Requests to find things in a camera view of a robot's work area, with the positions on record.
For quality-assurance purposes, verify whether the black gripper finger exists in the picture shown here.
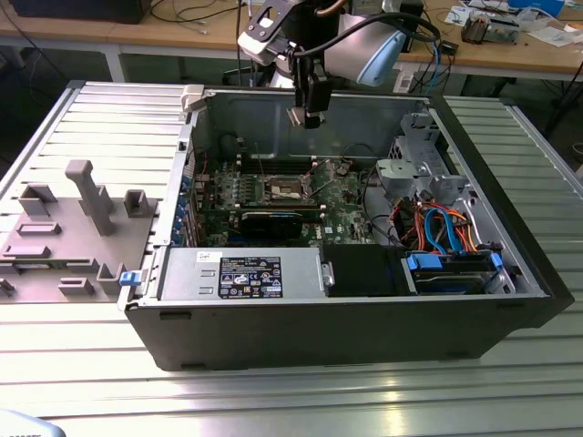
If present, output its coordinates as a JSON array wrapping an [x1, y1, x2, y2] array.
[[303, 63, 332, 131], [291, 56, 309, 110]]

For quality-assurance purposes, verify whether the thin metal locking lever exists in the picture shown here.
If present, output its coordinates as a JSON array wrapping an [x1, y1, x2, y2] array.
[[255, 141, 269, 179], [312, 178, 341, 204]]

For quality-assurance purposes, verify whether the CPU socket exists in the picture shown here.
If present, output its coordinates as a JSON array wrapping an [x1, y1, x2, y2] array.
[[263, 175, 315, 206]]

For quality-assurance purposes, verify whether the tall black box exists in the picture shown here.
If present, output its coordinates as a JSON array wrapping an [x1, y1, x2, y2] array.
[[400, 0, 424, 52]]

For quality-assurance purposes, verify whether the beige case latch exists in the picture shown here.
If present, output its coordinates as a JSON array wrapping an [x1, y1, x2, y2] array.
[[180, 85, 206, 114]]

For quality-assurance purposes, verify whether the silver metal drive cage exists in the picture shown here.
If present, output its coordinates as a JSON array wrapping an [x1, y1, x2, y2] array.
[[375, 111, 475, 206]]

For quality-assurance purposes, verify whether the black RAM stick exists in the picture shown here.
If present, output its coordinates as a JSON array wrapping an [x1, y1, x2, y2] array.
[[240, 203, 322, 224]]

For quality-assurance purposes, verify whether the green motherboard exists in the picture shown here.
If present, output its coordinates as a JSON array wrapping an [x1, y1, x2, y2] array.
[[193, 157, 380, 249]]

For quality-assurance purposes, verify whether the long wooden desk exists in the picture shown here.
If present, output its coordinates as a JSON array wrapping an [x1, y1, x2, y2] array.
[[0, 0, 583, 76]]

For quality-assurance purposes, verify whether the black graphics card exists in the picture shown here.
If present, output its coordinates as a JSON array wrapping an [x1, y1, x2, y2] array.
[[239, 208, 304, 241]]

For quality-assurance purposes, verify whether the printed white paper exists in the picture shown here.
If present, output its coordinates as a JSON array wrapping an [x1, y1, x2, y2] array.
[[445, 5, 471, 27]]

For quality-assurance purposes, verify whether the copper finned heat sink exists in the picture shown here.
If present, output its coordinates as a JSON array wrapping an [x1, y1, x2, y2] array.
[[460, 13, 491, 45]]

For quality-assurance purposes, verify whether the black plastic fan shroud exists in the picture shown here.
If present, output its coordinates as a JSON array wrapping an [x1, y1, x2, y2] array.
[[321, 244, 411, 298]]

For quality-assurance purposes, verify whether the grey metal drive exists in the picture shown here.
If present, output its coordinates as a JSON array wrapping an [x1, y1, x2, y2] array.
[[486, 16, 521, 46]]

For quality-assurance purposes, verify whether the grey power supply unit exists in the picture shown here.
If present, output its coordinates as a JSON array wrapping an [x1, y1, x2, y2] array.
[[157, 248, 330, 301]]

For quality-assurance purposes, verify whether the hard disk in blue carrier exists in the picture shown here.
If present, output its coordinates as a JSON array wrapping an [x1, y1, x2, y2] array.
[[403, 251, 503, 296]]

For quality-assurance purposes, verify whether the blue cardboard box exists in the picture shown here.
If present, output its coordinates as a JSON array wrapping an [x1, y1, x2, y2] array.
[[507, 0, 566, 15]]

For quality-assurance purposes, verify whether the black open PC case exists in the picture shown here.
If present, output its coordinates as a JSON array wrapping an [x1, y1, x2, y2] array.
[[117, 84, 576, 372]]

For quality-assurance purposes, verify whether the wide black box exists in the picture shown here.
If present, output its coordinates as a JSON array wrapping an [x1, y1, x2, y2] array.
[[8, 0, 145, 25]]

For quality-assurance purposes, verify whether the white paper sheet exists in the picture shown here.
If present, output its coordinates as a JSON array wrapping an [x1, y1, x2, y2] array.
[[532, 25, 583, 47]]

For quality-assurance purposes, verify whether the grey plastic parts rack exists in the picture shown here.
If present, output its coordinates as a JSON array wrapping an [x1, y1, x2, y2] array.
[[0, 158, 161, 305]]

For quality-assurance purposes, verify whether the white rounded device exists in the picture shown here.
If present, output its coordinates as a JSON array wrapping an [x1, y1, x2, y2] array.
[[0, 409, 63, 437]]

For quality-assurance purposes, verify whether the thick black camera cable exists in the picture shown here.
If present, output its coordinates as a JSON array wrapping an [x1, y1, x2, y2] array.
[[291, 12, 443, 59]]

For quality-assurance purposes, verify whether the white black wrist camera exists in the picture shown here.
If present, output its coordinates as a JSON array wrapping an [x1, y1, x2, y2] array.
[[236, 0, 292, 67]]

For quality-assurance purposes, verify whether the red wire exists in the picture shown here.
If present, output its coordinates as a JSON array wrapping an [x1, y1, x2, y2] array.
[[392, 203, 427, 248]]

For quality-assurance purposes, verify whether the blue flat wire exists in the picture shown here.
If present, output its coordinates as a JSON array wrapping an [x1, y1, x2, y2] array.
[[422, 205, 462, 256]]

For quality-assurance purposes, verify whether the orange wire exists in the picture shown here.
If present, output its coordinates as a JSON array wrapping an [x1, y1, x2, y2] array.
[[448, 208, 480, 255]]

